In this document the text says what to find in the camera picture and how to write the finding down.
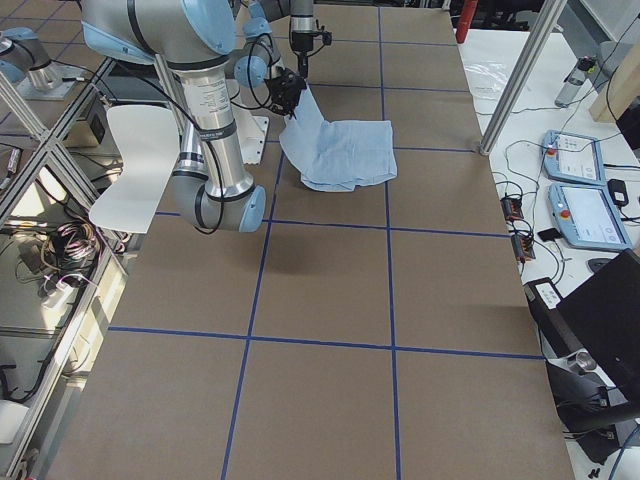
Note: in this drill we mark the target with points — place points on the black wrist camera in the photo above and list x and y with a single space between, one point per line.
325 36

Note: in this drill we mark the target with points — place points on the black laptop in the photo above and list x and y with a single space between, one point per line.
601 315

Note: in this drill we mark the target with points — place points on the aluminium frame post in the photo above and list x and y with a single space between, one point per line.
537 38

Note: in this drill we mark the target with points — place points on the upper blue teach pendant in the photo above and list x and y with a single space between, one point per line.
573 158

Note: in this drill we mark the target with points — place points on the lower blue teach pendant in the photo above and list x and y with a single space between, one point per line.
587 218

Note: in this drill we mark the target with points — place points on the white curved guard sheet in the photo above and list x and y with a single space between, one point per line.
148 140

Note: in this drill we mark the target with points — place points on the clear water bottle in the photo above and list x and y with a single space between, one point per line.
574 80

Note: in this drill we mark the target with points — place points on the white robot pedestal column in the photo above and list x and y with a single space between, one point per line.
247 115

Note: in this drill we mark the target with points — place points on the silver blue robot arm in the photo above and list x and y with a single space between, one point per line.
197 40
304 28

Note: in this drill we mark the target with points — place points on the clear plastic bag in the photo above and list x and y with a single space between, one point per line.
487 79

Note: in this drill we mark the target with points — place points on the red cylinder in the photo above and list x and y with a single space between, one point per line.
465 20

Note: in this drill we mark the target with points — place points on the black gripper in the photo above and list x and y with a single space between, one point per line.
287 91
301 43

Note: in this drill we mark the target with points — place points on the light blue button shirt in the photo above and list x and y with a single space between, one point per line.
337 156

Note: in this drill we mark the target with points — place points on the blue teach pendant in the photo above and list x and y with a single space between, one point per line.
587 218
573 158

